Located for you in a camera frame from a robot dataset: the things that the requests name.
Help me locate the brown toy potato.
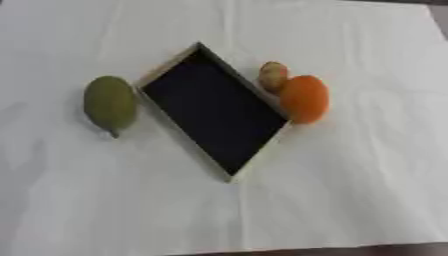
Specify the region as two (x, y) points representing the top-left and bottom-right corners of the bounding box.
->
(255, 60), (291, 95)

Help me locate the tan cardboard box black inside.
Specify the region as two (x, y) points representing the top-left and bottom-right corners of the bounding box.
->
(133, 40), (294, 184)

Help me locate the orange toy fruit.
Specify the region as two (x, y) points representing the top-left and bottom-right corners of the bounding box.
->
(276, 74), (331, 125)

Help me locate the green toy pear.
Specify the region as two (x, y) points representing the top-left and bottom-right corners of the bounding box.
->
(82, 75), (140, 139)

